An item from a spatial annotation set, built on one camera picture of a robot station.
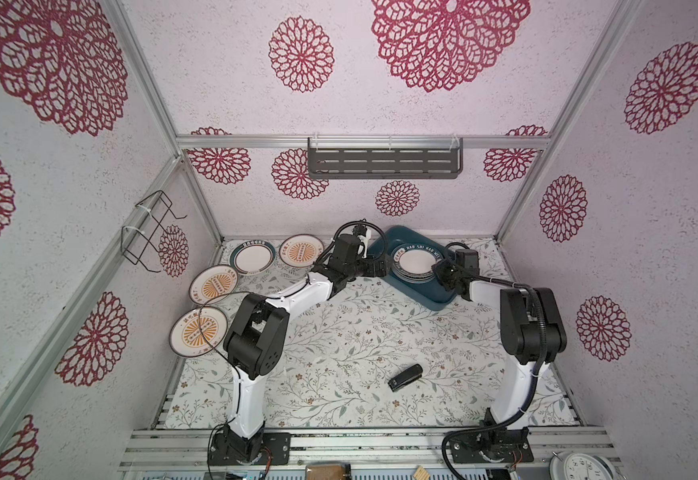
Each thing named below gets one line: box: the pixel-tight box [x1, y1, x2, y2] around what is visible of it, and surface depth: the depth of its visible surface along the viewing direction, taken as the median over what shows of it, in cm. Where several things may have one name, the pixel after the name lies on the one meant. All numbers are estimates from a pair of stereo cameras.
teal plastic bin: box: [383, 226, 457, 310], surface depth 108 cm
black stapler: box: [387, 363, 423, 392], surface depth 84 cm
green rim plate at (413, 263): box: [390, 244, 443, 284], surface depth 111 cm
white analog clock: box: [549, 451, 617, 480], surface depth 69 cm
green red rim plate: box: [229, 239, 277, 275], surface depth 116 cm
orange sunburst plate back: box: [279, 234, 325, 268], surface depth 119 cm
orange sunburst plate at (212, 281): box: [189, 264, 239, 305], surface depth 108 cm
